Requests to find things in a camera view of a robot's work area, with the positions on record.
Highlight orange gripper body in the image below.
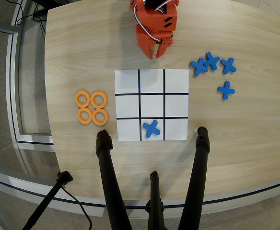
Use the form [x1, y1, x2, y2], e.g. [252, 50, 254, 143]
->
[136, 23, 175, 46]

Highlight black floor cable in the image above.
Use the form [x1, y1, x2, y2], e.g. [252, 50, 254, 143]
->
[60, 186, 93, 230]

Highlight blue foam cross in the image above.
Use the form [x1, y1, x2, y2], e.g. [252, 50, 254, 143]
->
[203, 52, 221, 71]
[220, 57, 237, 75]
[217, 80, 236, 100]
[142, 119, 161, 138]
[189, 57, 209, 77]

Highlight short black tripod leg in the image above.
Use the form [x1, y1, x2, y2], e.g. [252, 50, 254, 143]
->
[144, 170, 166, 230]

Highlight white tic-tac-toe paper board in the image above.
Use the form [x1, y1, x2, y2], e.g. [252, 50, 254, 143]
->
[114, 69, 190, 142]

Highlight thin black stand pole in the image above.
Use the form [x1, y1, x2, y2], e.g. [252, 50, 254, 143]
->
[22, 171, 74, 230]

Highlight black tangled cables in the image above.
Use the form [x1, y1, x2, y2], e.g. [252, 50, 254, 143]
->
[14, 0, 47, 27]

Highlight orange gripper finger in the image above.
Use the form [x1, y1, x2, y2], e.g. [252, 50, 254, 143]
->
[155, 36, 175, 59]
[138, 40, 153, 60]

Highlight grey metal partition frame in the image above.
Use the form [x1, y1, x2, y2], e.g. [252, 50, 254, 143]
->
[0, 20, 55, 146]

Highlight orange foam ring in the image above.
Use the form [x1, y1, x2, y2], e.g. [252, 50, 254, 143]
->
[91, 108, 109, 127]
[77, 107, 93, 125]
[90, 91, 108, 109]
[74, 90, 92, 108]

